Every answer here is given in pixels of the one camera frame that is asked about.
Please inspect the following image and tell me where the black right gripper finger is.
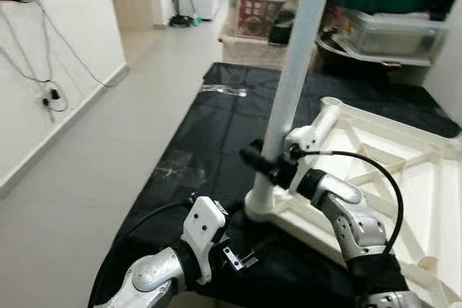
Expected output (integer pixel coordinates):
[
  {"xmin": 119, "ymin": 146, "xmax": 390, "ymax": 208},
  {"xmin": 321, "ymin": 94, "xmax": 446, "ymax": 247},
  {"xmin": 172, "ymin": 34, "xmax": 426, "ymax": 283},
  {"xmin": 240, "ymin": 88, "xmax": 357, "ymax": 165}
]
[{"xmin": 240, "ymin": 146, "xmax": 271, "ymax": 172}]

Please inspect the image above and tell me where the white children table top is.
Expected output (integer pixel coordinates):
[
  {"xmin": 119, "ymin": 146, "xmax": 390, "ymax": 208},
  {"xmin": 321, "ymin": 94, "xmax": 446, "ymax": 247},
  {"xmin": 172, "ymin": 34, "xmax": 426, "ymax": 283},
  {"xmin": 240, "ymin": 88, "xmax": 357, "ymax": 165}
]
[{"xmin": 245, "ymin": 97, "xmax": 462, "ymax": 308}]

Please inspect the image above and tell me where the black table cloth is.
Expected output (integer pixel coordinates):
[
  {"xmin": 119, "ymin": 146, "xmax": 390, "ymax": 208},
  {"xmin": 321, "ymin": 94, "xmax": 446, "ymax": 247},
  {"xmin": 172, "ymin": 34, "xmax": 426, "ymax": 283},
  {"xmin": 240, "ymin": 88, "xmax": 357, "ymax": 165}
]
[{"xmin": 90, "ymin": 61, "xmax": 462, "ymax": 308}]

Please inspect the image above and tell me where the cloth covered low bench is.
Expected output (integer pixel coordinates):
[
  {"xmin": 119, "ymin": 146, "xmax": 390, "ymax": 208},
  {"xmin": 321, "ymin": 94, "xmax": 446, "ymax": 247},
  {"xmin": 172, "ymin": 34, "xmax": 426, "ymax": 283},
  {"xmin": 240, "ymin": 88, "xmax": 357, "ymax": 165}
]
[{"xmin": 219, "ymin": 32, "xmax": 289, "ymax": 67}]

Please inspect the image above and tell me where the black bag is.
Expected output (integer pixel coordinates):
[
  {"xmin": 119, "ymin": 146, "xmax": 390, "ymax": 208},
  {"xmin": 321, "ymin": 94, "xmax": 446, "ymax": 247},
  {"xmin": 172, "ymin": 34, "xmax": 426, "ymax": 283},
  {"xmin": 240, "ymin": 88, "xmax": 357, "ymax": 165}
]
[{"xmin": 269, "ymin": 0, "xmax": 340, "ymax": 48}]

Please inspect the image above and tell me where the orange lid storage box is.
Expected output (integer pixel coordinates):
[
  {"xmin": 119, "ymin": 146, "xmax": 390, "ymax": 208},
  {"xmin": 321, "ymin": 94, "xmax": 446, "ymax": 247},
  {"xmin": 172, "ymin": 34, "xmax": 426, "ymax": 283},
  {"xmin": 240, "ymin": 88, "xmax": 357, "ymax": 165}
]
[{"xmin": 225, "ymin": 0, "xmax": 308, "ymax": 38}]

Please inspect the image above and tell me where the clear plastic storage box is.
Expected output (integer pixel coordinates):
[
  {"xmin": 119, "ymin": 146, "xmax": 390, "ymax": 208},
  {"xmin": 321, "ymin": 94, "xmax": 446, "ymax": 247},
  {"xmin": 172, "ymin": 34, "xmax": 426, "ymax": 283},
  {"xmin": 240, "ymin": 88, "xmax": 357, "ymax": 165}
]
[{"xmin": 339, "ymin": 9, "xmax": 448, "ymax": 60}]

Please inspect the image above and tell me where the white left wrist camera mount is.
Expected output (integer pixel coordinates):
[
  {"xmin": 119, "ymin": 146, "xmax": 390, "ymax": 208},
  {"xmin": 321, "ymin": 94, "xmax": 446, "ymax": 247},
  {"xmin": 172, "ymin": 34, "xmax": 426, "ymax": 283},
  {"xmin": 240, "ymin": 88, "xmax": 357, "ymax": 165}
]
[{"xmin": 180, "ymin": 196, "xmax": 228, "ymax": 286}]

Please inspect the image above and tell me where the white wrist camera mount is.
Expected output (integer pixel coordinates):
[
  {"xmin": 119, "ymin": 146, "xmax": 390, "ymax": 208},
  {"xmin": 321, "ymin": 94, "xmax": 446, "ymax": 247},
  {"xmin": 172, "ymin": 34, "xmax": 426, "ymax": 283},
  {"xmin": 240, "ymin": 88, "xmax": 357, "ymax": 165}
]
[
  {"xmin": 284, "ymin": 126, "xmax": 320, "ymax": 193},
  {"xmin": 180, "ymin": 196, "xmax": 228, "ymax": 286}
]

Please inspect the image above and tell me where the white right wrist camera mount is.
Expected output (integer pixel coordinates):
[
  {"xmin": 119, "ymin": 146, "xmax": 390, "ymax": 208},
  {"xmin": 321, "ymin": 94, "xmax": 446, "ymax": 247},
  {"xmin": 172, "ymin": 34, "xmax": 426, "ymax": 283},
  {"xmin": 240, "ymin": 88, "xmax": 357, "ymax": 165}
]
[{"xmin": 284, "ymin": 126, "xmax": 320, "ymax": 193}]

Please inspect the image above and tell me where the thin hanging wall cable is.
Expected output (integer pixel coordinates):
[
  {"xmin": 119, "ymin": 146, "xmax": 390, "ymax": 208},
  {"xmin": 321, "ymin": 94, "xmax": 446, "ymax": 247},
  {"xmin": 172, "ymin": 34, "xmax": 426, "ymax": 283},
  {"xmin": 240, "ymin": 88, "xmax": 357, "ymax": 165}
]
[
  {"xmin": 0, "ymin": 5, "xmax": 69, "ymax": 114},
  {"xmin": 32, "ymin": 0, "xmax": 116, "ymax": 89}
]

